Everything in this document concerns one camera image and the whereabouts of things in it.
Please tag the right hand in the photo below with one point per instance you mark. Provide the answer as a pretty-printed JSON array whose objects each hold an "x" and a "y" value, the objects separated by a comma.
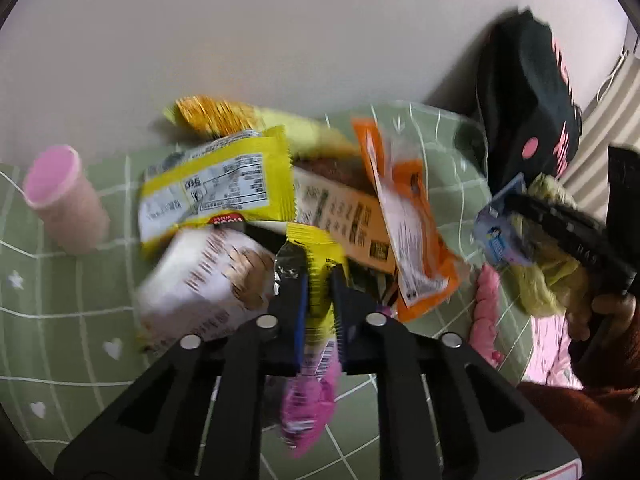
[{"x": 610, "y": 315}]

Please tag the pink caterpillar toy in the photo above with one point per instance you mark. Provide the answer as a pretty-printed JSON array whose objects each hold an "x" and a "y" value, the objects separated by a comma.
[{"x": 483, "y": 332}]

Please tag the orange brown snack box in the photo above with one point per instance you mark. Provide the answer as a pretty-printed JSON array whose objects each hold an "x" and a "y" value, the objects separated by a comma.
[{"x": 353, "y": 218}]

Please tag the white paper cup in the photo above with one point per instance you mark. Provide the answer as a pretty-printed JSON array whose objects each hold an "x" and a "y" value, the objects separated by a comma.
[{"x": 208, "y": 283}]

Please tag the pink small bottle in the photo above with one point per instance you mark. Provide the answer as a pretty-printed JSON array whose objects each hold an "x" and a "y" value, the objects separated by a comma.
[{"x": 57, "y": 190}]

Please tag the pink floral bedsheet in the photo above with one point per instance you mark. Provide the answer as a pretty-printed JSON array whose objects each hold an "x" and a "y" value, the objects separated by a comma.
[{"x": 549, "y": 362}]

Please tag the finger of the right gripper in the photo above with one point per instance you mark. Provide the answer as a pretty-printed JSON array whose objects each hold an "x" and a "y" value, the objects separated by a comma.
[{"x": 555, "y": 220}]

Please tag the orange air cushion bag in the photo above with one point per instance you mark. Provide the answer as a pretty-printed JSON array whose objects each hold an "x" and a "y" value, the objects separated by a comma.
[{"x": 428, "y": 272}]

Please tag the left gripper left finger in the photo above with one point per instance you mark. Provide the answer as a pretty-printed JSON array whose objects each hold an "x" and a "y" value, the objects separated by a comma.
[{"x": 282, "y": 328}]

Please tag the gold yellow snack wrapper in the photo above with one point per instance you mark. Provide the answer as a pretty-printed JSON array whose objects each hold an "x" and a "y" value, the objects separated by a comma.
[{"x": 209, "y": 118}]

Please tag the brown right sleeve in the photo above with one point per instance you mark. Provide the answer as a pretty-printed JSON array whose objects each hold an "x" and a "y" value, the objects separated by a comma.
[{"x": 593, "y": 418}]

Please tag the white window blinds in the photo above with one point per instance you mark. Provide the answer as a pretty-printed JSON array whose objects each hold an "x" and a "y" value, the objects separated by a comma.
[{"x": 613, "y": 118}]

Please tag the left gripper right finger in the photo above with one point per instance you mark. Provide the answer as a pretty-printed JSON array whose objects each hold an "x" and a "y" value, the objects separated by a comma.
[{"x": 357, "y": 318}]

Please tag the green checkered tablecloth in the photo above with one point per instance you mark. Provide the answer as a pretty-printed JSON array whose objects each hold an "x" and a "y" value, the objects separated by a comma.
[{"x": 68, "y": 334}]

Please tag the blue white snack wrapper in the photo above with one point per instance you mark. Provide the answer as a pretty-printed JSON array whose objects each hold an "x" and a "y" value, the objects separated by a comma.
[{"x": 495, "y": 231}]

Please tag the black Hello Kitty pillow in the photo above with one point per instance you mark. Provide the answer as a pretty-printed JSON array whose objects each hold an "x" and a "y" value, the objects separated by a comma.
[{"x": 531, "y": 121}]

